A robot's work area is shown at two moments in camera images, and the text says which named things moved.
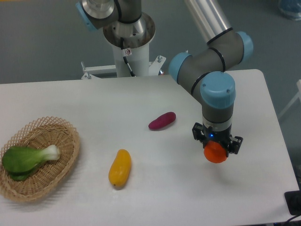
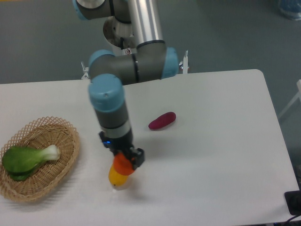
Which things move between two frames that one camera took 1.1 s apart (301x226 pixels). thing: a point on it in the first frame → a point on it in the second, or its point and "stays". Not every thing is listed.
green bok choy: [19, 161] stays
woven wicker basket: [48, 175] stays
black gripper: [204, 134] → [122, 144]
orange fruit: [215, 152] → [122, 165]
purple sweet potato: [162, 120] stays
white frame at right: [297, 96] stays
